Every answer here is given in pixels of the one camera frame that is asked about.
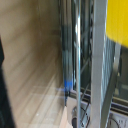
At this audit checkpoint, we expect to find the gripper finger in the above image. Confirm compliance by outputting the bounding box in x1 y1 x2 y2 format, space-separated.
0 36 17 128

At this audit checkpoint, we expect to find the yellow bowl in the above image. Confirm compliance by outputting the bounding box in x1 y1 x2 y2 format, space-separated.
105 0 128 48

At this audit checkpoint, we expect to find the black wire dish rack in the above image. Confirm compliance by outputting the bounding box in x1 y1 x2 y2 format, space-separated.
58 0 128 128

